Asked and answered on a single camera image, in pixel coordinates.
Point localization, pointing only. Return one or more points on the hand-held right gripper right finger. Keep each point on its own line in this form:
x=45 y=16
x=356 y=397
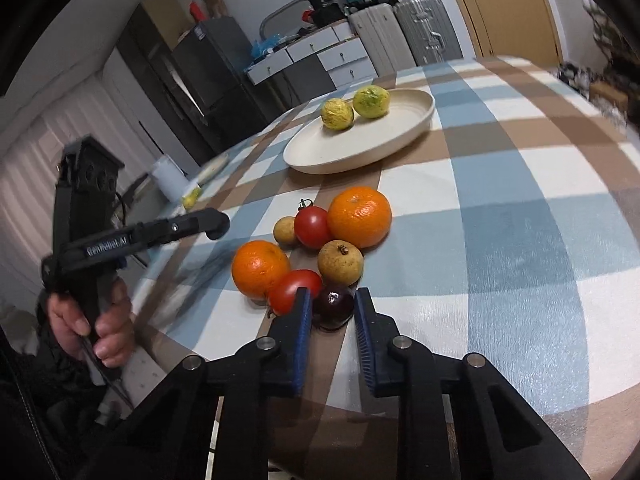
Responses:
x=364 y=345

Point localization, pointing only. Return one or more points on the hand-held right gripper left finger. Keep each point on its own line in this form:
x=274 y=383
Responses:
x=300 y=340

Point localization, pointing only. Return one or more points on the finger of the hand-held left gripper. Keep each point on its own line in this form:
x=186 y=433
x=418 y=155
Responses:
x=200 y=220

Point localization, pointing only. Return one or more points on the dark purple round fruit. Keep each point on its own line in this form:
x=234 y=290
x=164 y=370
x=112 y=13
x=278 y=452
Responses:
x=332 y=305

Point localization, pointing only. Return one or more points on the orange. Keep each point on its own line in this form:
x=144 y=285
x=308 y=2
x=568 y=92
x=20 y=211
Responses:
x=260 y=267
x=360 y=217

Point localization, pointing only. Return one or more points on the small brown round fruit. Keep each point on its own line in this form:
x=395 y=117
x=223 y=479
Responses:
x=285 y=230

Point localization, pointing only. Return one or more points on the large brown round fruit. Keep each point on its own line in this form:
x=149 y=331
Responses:
x=340 y=262

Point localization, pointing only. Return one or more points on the red tomato with stem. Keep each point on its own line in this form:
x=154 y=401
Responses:
x=311 y=227

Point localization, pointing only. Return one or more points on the beige round plate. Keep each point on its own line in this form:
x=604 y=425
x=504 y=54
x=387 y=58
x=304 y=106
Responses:
x=350 y=145

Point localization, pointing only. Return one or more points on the person's left forearm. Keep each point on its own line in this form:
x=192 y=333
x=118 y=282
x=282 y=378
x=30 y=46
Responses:
x=55 y=390

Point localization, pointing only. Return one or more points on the person's left hand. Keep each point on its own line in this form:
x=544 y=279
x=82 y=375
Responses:
x=112 y=335

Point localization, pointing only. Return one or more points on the pale window curtain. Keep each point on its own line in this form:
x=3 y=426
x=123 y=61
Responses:
x=30 y=185

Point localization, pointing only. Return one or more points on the dark tall cabinet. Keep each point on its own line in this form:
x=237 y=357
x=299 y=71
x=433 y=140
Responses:
x=150 y=85

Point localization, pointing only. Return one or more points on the black fridge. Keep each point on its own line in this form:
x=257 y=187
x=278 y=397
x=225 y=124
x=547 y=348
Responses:
x=220 y=70

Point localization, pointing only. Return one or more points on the yellow netted round fruit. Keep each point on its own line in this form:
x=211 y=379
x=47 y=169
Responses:
x=337 y=115

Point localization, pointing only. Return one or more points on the blue plastic bag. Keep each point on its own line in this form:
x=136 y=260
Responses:
x=265 y=46

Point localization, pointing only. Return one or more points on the cardboard box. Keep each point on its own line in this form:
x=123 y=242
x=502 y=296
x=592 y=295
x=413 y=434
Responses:
x=162 y=20

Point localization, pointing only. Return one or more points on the checked tablecloth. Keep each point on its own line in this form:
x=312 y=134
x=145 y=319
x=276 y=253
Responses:
x=500 y=210

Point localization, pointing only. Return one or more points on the yellow-green round fruit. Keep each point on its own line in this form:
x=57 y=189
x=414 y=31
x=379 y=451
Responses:
x=371 y=102

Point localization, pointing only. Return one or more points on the white desk with drawers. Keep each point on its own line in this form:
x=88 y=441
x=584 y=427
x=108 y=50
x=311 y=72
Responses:
x=325 y=52

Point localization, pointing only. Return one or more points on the black bag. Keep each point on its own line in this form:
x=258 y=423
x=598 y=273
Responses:
x=322 y=5

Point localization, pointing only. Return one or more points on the beige suitcase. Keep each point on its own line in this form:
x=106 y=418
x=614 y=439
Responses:
x=380 y=35

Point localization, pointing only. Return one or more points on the silver suitcase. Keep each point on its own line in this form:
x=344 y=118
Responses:
x=425 y=27

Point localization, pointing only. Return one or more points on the patterned floor rug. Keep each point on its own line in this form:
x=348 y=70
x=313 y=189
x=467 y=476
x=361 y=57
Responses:
x=575 y=75

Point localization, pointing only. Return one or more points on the wooden door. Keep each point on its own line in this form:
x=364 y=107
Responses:
x=505 y=5

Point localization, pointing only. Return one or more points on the wooden shoe rack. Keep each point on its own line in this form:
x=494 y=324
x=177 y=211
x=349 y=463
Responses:
x=615 y=50

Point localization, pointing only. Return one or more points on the grey metal chair frame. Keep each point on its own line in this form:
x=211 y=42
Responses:
x=280 y=12

